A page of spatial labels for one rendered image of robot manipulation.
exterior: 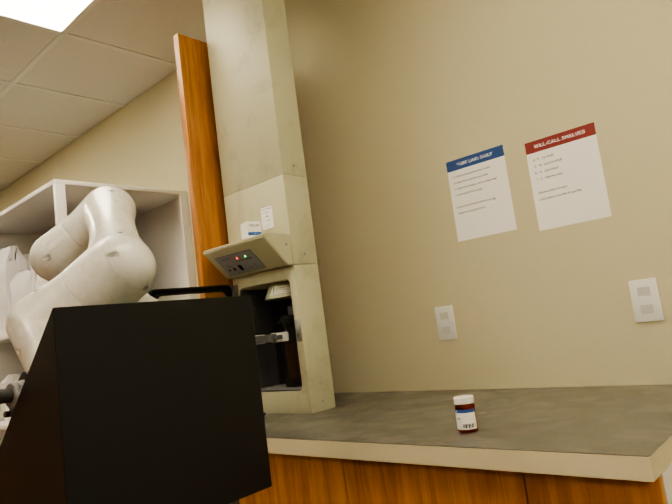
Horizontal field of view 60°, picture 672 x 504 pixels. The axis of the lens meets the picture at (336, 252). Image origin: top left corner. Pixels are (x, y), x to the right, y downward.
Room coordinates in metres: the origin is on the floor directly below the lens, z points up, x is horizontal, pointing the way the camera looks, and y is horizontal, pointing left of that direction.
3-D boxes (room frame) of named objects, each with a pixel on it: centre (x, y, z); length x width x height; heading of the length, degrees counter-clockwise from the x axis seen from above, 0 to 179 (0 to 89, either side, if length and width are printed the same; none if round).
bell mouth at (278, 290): (2.03, 0.18, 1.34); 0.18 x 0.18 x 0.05
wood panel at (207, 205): (2.23, 0.32, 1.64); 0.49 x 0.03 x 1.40; 139
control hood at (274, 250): (1.92, 0.30, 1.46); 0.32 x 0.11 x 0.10; 49
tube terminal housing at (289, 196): (2.06, 0.18, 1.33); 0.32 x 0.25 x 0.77; 49
